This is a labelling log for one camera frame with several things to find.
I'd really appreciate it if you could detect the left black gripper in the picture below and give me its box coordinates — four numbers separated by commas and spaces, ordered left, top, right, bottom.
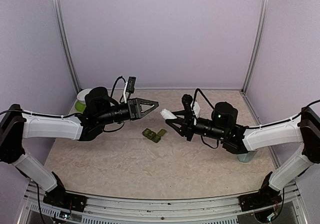
96, 97, 159, 126

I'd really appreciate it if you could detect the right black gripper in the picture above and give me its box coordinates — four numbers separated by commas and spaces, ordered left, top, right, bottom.
166, 110, 227, 141

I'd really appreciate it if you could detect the white pill bottle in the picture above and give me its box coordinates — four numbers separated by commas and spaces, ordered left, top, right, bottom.
160, 108, 177, 120

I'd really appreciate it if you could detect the green weekly pill organizer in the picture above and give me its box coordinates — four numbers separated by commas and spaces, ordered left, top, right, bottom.
142, 128, 167, 143

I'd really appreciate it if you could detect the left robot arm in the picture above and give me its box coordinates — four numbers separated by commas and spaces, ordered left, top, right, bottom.
0, 87, 159, 206

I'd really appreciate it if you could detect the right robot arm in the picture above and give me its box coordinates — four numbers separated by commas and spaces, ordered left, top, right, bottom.
160, 102, 320, 206

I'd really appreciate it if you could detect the white bowl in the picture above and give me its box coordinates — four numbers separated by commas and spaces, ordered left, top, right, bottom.
76, 88, 92, 105

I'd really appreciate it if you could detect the green plate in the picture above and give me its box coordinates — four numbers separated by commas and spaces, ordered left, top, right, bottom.
74, 101, 86, 113

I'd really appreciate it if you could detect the light blue mug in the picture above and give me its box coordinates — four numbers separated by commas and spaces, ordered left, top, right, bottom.
237, 151, 257, 163

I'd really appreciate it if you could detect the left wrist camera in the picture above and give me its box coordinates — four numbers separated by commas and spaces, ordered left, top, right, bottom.
122, 76, 136, 103

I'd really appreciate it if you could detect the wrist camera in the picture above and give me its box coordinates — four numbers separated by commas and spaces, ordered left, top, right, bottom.
181, 94, 201, 119
122, 76, 136, 103

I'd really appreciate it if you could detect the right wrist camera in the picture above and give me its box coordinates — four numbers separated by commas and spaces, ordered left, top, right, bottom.
181, 94, 201, 119

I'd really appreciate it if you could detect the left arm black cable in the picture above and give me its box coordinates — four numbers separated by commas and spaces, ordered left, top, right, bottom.
0, 75, 127, 119

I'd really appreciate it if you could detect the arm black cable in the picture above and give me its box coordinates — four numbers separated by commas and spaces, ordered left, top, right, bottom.
194, 88, 311, 129
0, 75, 127, 119

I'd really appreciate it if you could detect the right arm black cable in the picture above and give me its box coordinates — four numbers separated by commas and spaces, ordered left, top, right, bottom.
194, 88, 311, 129

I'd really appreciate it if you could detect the front aluminium rail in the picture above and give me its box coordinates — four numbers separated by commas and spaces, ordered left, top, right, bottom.
14, 182, 311, 223

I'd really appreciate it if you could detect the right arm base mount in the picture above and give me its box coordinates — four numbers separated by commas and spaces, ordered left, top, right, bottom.
238, 185, 282, 211

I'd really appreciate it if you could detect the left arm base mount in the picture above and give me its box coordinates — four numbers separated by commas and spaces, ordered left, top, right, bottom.
43, 182, 87, 212

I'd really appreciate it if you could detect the left aluminium frame post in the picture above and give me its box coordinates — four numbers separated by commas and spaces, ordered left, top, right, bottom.
52, 0, 82, 93

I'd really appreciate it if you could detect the aluminium frame post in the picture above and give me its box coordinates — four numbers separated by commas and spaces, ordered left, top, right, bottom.
52, 0, 82, 93
241, 0, 270, 95

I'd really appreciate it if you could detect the right aluminium frame post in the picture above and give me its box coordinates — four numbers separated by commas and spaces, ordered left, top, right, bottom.
241, 0, 270, 95

